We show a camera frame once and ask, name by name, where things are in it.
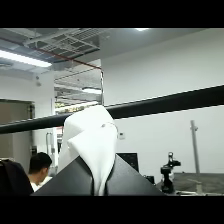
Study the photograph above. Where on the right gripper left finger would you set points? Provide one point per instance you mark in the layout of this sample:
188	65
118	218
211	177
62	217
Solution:
68	181

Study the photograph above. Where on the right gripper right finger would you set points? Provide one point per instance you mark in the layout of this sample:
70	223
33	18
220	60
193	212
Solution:
130	181

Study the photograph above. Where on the black monitor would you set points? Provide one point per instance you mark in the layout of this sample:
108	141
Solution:
130	160

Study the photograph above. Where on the person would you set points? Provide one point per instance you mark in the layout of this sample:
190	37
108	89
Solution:
39	165

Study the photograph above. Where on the grey post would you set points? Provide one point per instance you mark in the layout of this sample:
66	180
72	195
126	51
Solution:
195	146

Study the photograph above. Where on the black hanging rail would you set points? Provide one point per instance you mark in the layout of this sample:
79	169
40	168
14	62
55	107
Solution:
160	104

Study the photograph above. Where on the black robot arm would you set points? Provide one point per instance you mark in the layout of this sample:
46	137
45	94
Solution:
168	175

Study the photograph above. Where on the white garment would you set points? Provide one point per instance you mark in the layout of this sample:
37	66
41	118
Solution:
91	140

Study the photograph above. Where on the black garment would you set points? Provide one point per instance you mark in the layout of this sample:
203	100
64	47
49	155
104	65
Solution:
11	178

